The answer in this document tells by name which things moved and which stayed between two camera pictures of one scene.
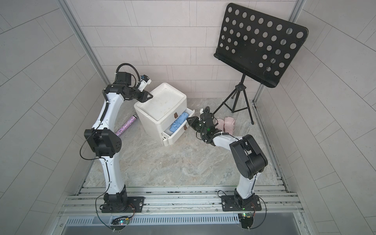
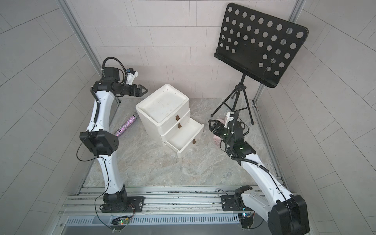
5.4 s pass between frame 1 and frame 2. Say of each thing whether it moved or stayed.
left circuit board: stayed
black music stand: stayed
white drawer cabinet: moved
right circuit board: stayed
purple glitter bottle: stayed
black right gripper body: moved
